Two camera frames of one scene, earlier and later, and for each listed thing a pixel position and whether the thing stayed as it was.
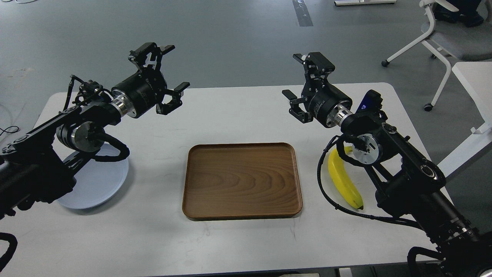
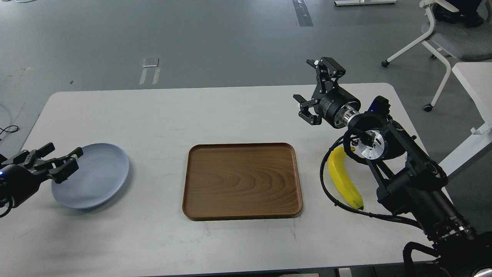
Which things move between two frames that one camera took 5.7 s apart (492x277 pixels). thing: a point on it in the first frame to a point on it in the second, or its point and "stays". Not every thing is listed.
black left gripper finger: (175, 102) to (63, 167)
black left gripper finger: (139, 57) to (28, 159)
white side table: (476, 77) stays
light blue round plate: (97, 182) stays
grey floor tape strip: (303, 15) stays
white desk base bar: (356, 2) stays
